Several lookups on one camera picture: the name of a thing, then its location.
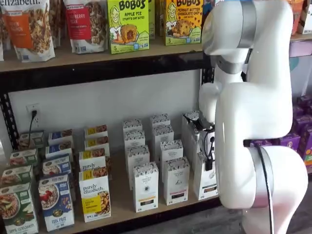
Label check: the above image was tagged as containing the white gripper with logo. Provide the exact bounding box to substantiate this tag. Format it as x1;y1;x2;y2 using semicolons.
191;121;215;171

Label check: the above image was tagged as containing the white tea box green strip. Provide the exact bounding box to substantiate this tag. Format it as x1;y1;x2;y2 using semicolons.
181;110;201;122
193;151;219;201

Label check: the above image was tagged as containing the white tea box pink strip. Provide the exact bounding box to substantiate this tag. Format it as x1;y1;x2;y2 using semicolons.
159;139;184;169
152;124;175;156
149;113;171;129
162;156;191;206

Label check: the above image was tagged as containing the white tea box yellow strip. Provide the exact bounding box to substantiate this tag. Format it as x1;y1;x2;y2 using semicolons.
122;118;143;134
123;130;146;149
132;161;159;213
125;144;151;190

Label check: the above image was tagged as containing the purple Annie's box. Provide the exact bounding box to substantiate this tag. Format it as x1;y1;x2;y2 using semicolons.
292;114;312;132
251;133;301;154
298;126;312;160
296;95;312;117

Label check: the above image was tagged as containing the orange Annie's box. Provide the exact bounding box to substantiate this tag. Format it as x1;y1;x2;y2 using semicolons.
304;146;312;169

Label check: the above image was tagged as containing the purely elizabeth yellow label box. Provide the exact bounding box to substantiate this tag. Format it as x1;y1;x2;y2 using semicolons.
84;136;110;153
78;150;107;174
84;124;109;139
78;168;113;223

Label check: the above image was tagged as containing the yellow Bobo's peanut butter box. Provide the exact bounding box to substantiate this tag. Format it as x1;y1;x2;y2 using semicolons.
165;0;204;46

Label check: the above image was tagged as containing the black metal shelf rack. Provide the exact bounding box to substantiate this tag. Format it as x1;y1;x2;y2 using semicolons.
289;33;312;176
0;43;226;234

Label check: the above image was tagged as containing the blue flax oatmeal box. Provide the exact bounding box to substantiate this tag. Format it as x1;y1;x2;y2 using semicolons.
42;155;72;180
45;143;74;159
38;174;76;232
47;128;74;146

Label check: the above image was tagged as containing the green Bobo's apple pie box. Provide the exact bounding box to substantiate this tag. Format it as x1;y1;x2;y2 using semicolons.
148;0;156;41
106;0;150;55

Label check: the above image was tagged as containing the white snack box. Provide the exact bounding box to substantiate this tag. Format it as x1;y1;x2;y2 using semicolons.
297;8;312;35

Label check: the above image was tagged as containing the orange snack box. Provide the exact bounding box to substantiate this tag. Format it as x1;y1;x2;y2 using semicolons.
287;0;308;35

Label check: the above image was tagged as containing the green apple cinnamon oatmeal box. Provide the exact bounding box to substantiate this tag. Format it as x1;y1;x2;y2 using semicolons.
0;165;35;189
18;131;46;151
0;182;39;234
9;148;39;169

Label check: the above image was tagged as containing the granola bag red label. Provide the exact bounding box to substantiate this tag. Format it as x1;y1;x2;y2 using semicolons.
62;0;109;55

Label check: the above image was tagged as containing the purely elizabeth granola bag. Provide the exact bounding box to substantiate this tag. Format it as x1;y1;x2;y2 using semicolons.
48;0;67;48

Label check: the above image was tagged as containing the granola bag orange label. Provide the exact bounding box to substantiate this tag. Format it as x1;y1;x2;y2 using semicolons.
1;0;56;63

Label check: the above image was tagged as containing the black plug with cord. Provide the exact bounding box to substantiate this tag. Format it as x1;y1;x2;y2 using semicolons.
28;109;38;134

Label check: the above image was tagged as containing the white wall outlet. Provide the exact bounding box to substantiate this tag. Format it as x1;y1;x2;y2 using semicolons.
26;103;40;128

